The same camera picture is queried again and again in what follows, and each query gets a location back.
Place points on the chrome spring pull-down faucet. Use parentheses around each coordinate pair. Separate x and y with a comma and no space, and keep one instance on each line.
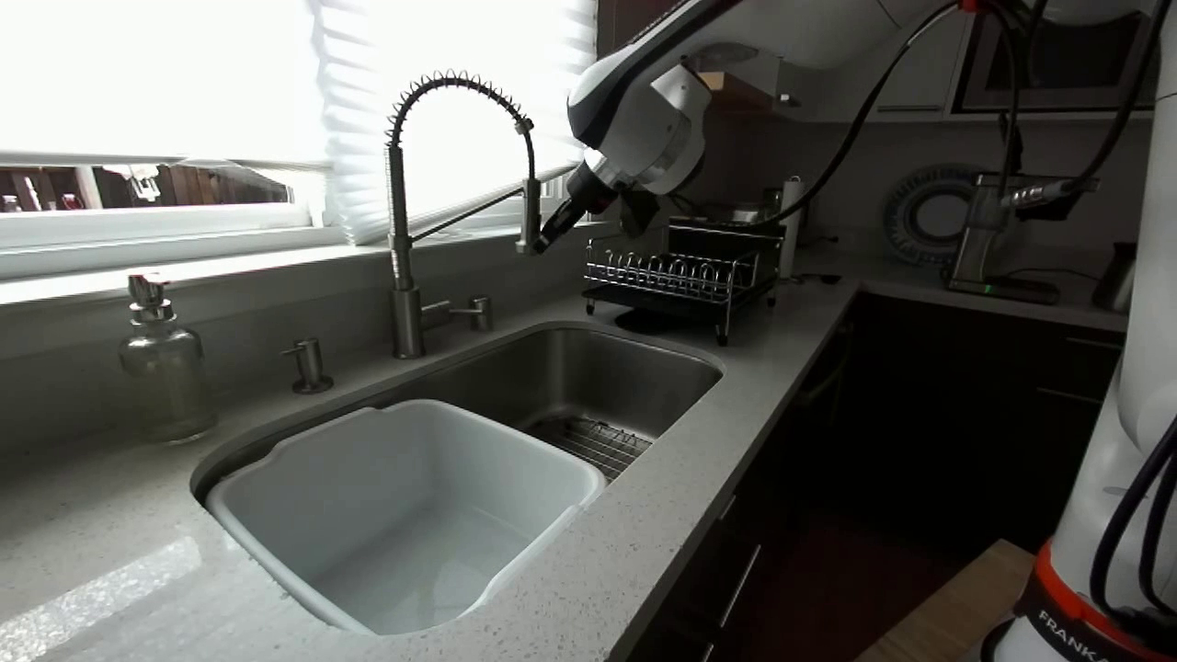
(402,243)

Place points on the round white ribbed plate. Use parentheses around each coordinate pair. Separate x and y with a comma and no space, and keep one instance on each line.
(923,220)

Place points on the glass soap dispenser bottle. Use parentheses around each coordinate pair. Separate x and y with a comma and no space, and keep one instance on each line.
(160,368)

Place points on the metal sink bottom grid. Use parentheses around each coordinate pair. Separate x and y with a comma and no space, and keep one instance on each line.
(592,441)

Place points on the white bottle behind rack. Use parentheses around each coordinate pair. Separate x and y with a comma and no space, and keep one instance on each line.
(793,225)

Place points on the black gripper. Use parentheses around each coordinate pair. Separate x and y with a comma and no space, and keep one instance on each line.
(610,197)

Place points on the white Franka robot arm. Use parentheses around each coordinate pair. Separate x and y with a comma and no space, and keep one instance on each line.
(647,116)

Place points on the white window blind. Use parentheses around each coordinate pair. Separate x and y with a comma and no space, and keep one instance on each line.
(463,135)

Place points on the dark lower kitchen cabinets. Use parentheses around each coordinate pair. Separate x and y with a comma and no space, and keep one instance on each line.
(933,442)

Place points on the small chrome sink button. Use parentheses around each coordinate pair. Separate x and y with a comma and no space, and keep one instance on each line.
(311,367)

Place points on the dark metal pot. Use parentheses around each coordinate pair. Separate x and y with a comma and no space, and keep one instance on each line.
(1114,277)

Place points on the stainless steel undermount sink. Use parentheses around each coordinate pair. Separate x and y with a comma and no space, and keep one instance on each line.
(591,372)

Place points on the built-in microwave oven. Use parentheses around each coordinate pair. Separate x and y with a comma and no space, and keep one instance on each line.
(1059,59)

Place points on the white plastic wash basin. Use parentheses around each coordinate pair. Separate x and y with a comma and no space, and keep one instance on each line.
(407,508)

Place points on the grey countertop appliance stand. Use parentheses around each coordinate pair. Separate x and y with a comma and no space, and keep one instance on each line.
(978,243)

